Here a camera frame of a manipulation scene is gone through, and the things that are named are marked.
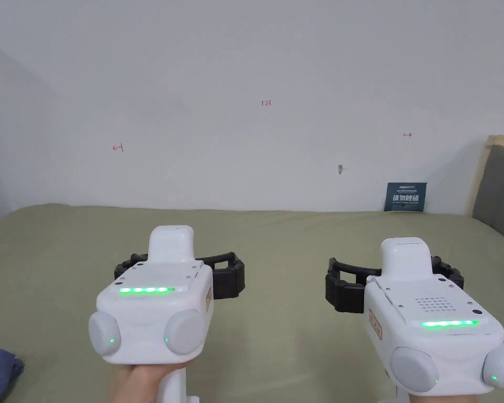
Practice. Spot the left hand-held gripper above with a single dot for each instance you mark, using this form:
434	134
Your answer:
151	319

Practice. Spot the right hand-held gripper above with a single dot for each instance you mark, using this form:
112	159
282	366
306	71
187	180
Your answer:
437	348

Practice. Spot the person's left hand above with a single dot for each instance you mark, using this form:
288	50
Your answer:
136	384

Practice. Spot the person's right hand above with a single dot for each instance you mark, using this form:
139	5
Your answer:
445	399

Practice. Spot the dark blue printed card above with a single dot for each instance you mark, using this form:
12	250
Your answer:
405	197

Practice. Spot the bed with pale green sheet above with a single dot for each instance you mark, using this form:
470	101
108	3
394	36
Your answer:
277	344

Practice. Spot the dark blue garment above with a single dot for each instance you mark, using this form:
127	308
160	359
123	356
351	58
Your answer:
0	378

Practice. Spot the grey padded headboard, wooden frame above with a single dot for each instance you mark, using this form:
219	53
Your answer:
500	193

